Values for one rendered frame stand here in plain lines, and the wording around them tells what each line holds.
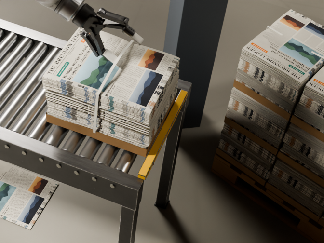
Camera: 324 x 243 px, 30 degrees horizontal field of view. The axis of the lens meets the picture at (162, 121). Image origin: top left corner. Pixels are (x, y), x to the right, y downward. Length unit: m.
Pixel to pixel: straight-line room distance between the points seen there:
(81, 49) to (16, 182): 1.09
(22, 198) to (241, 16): 1.91
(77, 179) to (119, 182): 0.16
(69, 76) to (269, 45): 0.92
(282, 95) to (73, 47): 0.90
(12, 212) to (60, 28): 1.33
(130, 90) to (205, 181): 1.19
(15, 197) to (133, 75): 1.15
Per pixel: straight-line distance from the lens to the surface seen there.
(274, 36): 2.57
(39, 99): 2.22
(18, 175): 3.00
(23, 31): 2.50
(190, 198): 2.95
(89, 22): 1.94
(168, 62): 2.04
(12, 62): 2.37
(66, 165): 2.04
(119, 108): 1.92
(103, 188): 2.04
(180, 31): 2.73
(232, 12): 4.03
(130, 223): 2.14
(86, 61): 2.02
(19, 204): 2.90
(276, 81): 2.47
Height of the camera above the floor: 2.41
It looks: 48 degrees down
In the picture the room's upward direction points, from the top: 9 degrees clockwise
